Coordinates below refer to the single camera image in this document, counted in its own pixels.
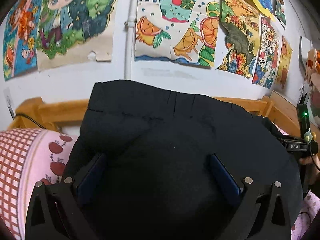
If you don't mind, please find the dark hill flowers drawing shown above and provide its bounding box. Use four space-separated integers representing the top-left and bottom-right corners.
218 0 260 78

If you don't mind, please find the black padded jacket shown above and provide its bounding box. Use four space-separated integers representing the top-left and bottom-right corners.
64 80 303 239

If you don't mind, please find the red-haired girl drawing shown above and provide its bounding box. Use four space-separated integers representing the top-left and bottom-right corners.
3 0 42 81

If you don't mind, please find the red checked pink pillow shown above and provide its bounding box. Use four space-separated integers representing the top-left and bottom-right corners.
0 128 78 239

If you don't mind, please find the black cable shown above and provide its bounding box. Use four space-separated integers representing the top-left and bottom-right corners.
13 112 63 132

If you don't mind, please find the blond child drawing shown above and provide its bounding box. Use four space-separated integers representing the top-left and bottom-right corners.
36 0 117 72

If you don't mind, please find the red-haired figure green drawing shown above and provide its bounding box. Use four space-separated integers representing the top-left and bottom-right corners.
274 0 286 29

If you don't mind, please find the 2024 dragon drawing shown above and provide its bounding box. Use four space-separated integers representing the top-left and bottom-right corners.
252 16 280 89

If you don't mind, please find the orange slices juice drawing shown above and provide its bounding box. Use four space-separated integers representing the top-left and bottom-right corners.
135 0 220 68

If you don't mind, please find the person's right hand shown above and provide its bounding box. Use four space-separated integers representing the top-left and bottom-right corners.
298 154 319 194

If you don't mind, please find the white wall pipe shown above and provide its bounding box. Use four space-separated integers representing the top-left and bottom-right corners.
124 0 137 80

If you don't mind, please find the wooden bed frame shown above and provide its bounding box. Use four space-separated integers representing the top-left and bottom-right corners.
8 91 299 136

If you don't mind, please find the yellow bear chick drawing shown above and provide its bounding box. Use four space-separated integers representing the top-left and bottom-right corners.
276 36 293 89

